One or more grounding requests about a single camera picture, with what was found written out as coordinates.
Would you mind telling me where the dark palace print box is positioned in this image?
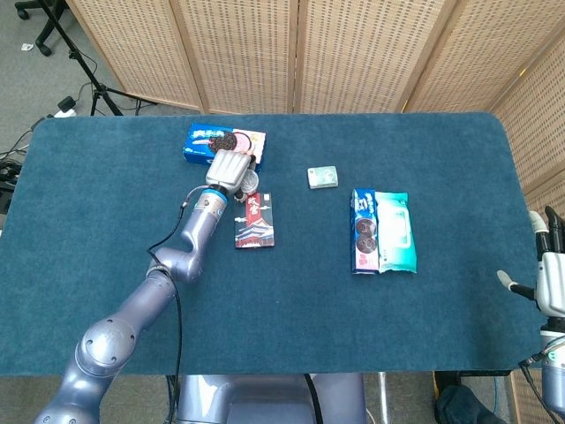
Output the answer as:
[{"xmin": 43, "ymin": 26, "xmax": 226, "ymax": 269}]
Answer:
[{"xmin": 234, "ymin": 191, "xmax": 276, "ymax": 250}]

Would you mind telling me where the white table leg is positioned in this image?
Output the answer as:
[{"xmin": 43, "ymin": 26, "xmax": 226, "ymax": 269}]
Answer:
[{"xmin": 378, "ymin": 373, "xmax": 390, "ymax": 416}]

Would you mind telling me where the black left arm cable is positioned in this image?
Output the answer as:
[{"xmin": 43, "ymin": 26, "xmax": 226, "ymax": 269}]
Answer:
[{"xmin": 146, "ymin": 185, "xmax": 208, "ymax": 424}]

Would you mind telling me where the blue carpet table cloth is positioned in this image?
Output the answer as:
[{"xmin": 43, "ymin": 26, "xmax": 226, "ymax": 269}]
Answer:
[{"xmin": 0, "ymin": 112, "xmax": 543, "ymax": 376}]

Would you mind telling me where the black office chair base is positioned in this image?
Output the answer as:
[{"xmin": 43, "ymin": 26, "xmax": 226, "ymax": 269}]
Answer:
[{"xmin": 15, "ymin": 0, "xmax": 67, "ymax": 57}]

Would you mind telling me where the small green tissue pack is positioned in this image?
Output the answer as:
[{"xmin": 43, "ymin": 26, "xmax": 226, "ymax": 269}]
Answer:
[{"xmin": 306, "ymin": 165, "xmax": 341, "ymax": 190}]

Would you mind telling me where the dark blue cloth bundle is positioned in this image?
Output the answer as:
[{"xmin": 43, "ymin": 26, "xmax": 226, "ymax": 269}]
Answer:
[{"xmin": 434, "ymin": 383, "xmax": 509, "ymax": 424}]

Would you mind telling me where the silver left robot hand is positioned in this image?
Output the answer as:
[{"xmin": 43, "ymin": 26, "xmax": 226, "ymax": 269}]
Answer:
[{"xmin": 205, "ymin": 149, "xmax": 259, "ymax": 203}]

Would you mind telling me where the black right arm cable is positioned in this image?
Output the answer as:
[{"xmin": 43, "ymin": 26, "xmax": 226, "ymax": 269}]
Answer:
[{"xmin": 518, "ymin": 335, "xmax": 565, "ymax": 424}]

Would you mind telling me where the slim blue cookie box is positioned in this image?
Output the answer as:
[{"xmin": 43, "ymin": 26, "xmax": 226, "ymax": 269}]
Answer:
[{"xmin": 350, "ymin": 188, "xmax": 380, "ymax": 276}]

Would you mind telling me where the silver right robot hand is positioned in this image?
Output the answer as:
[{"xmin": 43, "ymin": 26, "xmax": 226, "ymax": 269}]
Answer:
[{"xmin": 496, "ymin": 205, "xmax": 565, "ymax": 319}]

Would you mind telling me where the purple-grey robot torso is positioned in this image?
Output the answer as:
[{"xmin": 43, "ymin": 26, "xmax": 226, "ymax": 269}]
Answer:
[{"xmin": 176, "ymin": 373, "xmax": 367, "ymax": 424}]

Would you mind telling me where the black tripod stand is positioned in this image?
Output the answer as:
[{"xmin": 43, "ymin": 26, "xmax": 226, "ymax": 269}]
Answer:
[{"xmin": 37, "ymin": 0, "xmax": 158, "ymax": 117}]

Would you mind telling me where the woven wooden folding screen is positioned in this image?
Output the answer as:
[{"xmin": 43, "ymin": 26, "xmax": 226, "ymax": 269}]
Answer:
[{"xmin": 65, "ymin": 0, "xmax": 565, "ymax": 424}]

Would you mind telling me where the wide blue Oreo box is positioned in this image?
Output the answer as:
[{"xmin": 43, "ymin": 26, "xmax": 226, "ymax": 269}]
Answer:
[{"xmin": 182, "ymin": 123, "xmax": 267, "ymax": 174}]

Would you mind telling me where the black torso cable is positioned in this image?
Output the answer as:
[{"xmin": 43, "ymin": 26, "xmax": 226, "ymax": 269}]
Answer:
[{"xmin": 303, "ymin": 374, "xmax": 321, "ymax": 424}]

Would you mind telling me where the green wet wipes pack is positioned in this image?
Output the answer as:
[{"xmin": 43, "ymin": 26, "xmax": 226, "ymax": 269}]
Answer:
[{"xmin": 374, "ymin": 191, "xmax": 418, "ymax": 274}]

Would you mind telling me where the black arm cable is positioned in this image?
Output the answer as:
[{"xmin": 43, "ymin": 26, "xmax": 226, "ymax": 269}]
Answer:
[
  {"xmin": 518, "ymin": 335, "xmax": 565, "ymax": 424},
  {"xmin": 146, "ymin": 185, "xmax": 208, "ymax": 424}
]

